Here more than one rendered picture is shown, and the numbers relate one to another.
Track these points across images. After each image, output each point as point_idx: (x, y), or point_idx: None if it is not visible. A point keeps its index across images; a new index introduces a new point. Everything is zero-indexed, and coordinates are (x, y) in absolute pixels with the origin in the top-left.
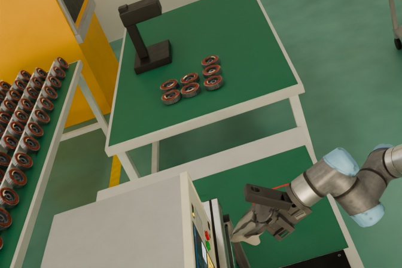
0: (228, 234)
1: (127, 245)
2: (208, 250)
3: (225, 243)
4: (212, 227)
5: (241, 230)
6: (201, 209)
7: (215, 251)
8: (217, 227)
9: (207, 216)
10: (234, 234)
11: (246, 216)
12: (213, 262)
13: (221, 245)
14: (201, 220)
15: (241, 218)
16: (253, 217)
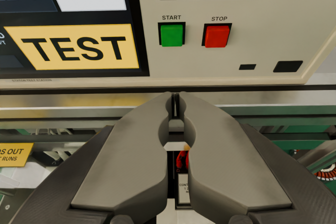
0: (301, 139)
1: None
2: (159, 41)
3: (252, 120)
4: (297, 86)
5: (156, 117)
6: (332, 13)
7: (210, 86)
8: (295, 96)
9: (321, 57)
10: (168, 95)
11: (237, 153)
12: (154, 71)
13: (225, 100)
14: None
15: (243, 125)
16: (213, 201)
